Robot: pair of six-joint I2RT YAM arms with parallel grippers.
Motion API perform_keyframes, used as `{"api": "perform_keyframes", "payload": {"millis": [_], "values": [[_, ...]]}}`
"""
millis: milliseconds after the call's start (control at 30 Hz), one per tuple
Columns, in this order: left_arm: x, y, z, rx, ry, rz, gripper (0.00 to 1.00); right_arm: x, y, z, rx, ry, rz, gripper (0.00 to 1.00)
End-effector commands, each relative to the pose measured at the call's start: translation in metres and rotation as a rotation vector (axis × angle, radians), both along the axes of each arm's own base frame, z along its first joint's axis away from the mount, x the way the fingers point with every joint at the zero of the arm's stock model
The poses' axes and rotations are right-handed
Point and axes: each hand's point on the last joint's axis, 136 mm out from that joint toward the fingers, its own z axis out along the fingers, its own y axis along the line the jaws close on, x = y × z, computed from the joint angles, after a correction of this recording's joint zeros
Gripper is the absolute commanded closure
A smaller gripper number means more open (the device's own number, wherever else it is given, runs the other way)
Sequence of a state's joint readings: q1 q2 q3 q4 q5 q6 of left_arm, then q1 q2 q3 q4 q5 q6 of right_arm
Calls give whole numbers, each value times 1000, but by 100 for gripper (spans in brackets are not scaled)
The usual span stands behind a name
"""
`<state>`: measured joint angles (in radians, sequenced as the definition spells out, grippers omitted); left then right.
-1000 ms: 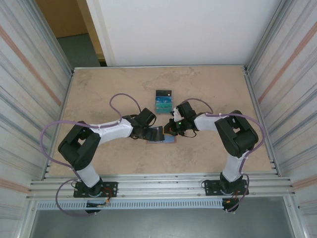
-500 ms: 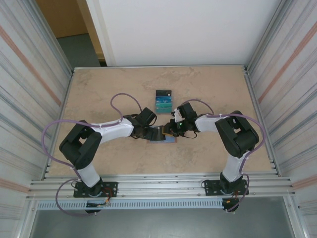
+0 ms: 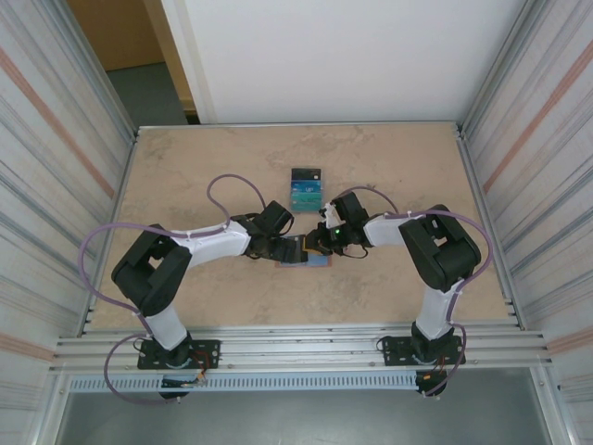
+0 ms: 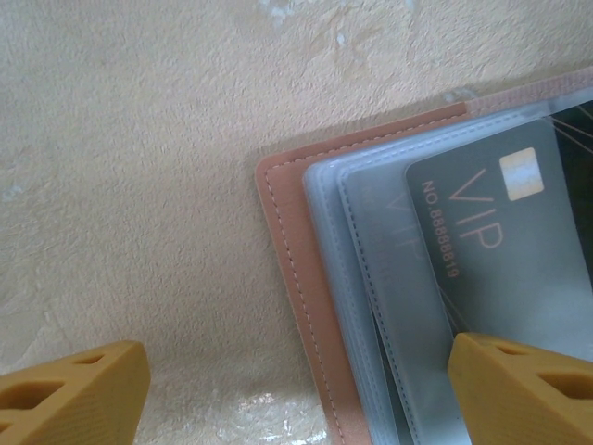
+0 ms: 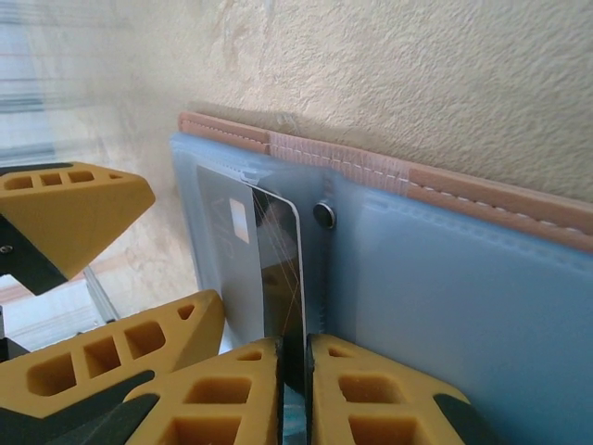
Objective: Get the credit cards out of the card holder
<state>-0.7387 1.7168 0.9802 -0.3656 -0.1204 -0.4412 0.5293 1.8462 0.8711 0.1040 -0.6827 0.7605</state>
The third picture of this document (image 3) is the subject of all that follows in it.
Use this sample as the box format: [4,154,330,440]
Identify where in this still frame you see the pink card wallet blue sleeves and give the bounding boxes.
[275,235,334,270]

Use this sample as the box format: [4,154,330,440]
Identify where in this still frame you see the translucent right enclosure panel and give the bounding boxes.
[456,0,593,445]

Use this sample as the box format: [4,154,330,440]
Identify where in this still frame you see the translucent left enclosure panel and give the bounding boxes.
[0,0,140,445]

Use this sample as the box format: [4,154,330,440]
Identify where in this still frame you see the brown wooden door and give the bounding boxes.
[67,0,167,73]

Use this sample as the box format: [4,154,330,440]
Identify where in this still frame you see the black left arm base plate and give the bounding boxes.
[136,339,221,371]

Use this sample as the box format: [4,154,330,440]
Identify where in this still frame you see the aluminium mounting rail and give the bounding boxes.
[54,323,552,372]

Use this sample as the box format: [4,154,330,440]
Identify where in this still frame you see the tan door frame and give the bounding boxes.
[141,0,203,125]

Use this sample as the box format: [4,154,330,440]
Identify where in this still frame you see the blue green box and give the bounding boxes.
[289,166,324,215]

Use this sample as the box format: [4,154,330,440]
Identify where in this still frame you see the slotted grey cable duct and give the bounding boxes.
[68,373,421,393]

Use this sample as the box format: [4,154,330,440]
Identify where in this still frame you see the black cable connector block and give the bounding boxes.
[415,370,448,400]
[159,375,208,401]

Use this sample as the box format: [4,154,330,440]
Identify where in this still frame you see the translucent enclosure panel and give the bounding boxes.
[456,0,593,445]
[0,0,140,445]

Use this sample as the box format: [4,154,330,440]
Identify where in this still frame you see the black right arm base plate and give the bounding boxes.
[376,336,464,368]

